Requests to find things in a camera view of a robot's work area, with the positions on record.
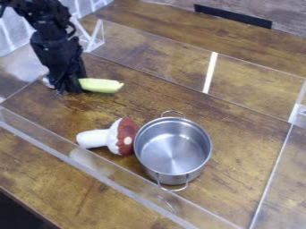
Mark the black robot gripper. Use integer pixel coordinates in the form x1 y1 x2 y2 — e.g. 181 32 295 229
30 34 87 94

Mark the green handled metal spoon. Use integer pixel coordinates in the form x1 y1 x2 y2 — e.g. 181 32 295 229
41 75 126 95

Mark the stainless steel pot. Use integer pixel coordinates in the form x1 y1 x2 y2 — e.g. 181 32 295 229
134 110 213 191

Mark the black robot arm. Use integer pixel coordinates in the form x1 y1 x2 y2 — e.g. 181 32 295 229
0 0 87 94

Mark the clear acrylic triangle stand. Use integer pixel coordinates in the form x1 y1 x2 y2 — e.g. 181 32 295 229
73 17 106 53

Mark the plush brown white mushroom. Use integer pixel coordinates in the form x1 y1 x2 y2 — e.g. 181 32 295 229
77 117 140 156

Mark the clear acrylic front barrier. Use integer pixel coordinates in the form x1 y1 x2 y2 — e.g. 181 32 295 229
0 106 241 229

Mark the black wall strip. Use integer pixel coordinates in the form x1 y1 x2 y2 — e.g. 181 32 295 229
194 4 273 29

